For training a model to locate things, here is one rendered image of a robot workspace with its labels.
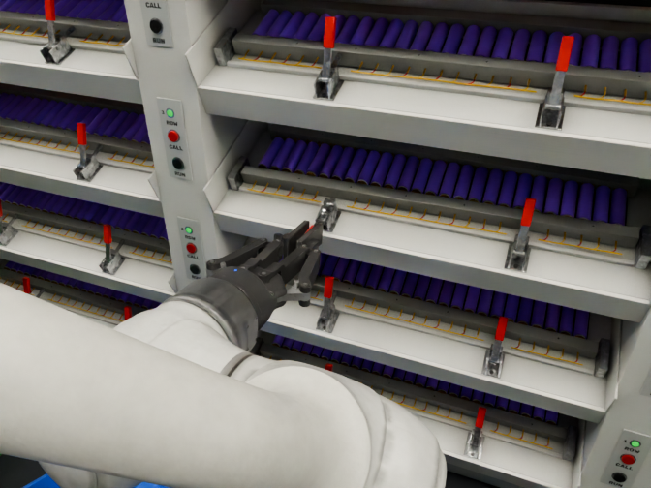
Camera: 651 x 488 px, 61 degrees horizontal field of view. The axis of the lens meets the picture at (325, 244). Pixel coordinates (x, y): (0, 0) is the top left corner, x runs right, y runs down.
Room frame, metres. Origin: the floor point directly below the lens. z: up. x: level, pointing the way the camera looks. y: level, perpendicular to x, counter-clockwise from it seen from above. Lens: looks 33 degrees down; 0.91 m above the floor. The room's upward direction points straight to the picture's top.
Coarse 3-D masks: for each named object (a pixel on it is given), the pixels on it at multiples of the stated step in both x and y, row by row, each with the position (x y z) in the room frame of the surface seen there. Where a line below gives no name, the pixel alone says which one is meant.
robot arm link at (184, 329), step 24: (144, 312) 0.36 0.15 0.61; (168, 312) 0.35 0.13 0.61; (192, 312) 0.36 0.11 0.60; (144, 336) 0.32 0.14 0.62; (168, 336) 0.32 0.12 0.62; (192, 336) 0.32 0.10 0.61; (216, 336) 0.33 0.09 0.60; (192, 360) 0.29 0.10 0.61; (216, 360) 0.30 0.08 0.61; (240, 360) 0.30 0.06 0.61; (72, 480) 0.22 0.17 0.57; (96, 480) 0.22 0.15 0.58; (120, 480) 0.22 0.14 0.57
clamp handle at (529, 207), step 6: (528, 198) 0.60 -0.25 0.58; (534, 198) 0.60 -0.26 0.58; (528, 204) 0.60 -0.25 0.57; (534, 204) 0.60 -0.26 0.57; (528, 210) 0.60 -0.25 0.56; (522, 216) 0.60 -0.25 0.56; (528, 216) 0.60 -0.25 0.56; (522, 222) 0.60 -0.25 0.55; (528, 222) 0.59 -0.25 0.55; (522, 228) 0.60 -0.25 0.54; (528, 228) 0.59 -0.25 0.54; (522, 234) 0.59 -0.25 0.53; (522, 240) 0.59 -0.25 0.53; (516, 246) 0.59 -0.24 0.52; (522, 246) 0.59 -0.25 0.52; (522, 252) 0.59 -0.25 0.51
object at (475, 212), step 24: (264, 168) 0.78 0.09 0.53; (264, 192) 0.75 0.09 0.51; (312, 192) 0.74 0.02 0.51; (336, 192) 0.73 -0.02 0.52; (360, 192) 0.71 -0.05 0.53; (384, 192) 0.71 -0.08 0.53; (408, 192) 0.70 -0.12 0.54; (408, 216) 0.68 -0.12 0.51; (456, 216) 0.67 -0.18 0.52; (480, 216) 0.65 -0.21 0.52; (504, 216) 0.64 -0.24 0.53; (552, 216) 0.63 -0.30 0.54; (600, 240) 0.60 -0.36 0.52; (624, 240) 0.59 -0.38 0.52
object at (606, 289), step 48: (240, 144) 0.83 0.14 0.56; (240, 192) 0.77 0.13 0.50; (288, 192) 0.76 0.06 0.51; (336, 240) 0.66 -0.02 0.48; (384, 240) 0.65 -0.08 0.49; (432, 240) 0.64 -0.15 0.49; (480, 240) 0.63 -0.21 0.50; (576, 240) 0.62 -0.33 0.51; (528, 288) 0.57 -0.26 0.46; (576, 288) 0.55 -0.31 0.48; (624, 288) 0.54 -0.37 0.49
